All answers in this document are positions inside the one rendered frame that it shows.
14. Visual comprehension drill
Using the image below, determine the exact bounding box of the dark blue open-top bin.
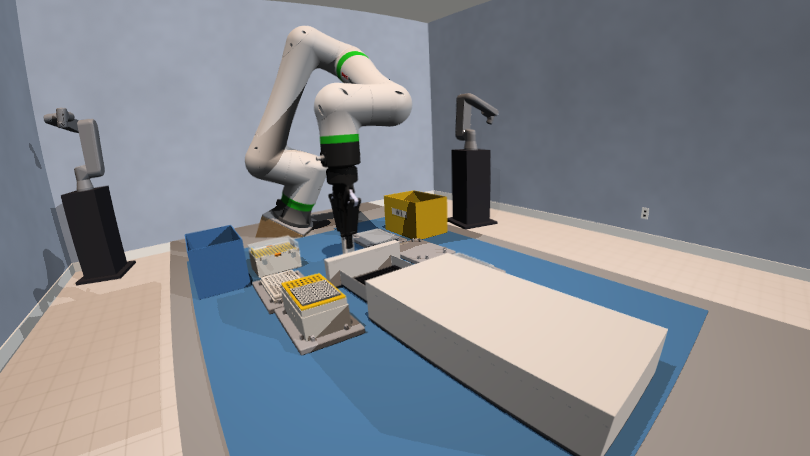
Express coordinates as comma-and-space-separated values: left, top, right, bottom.
185, 225, 251, 300

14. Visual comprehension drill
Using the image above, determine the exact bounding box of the blue flat mat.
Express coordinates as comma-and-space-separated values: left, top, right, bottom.
187, 231, 708, 456

